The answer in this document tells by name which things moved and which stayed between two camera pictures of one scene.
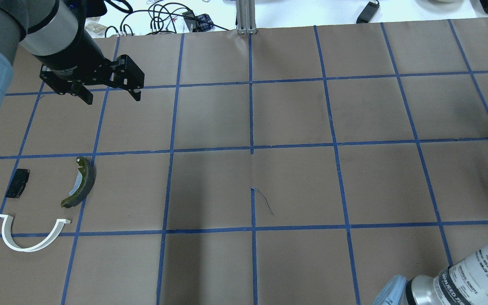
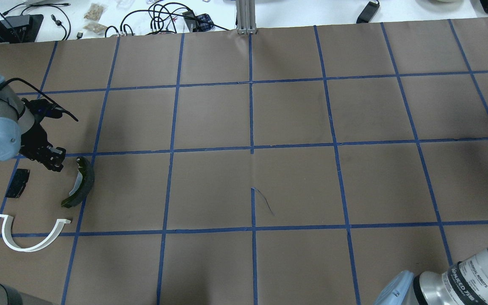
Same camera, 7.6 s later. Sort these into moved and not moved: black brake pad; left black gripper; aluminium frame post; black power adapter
Moved: left black gripper
Not moved: aluminium frame post; black brake pad; black power adapter
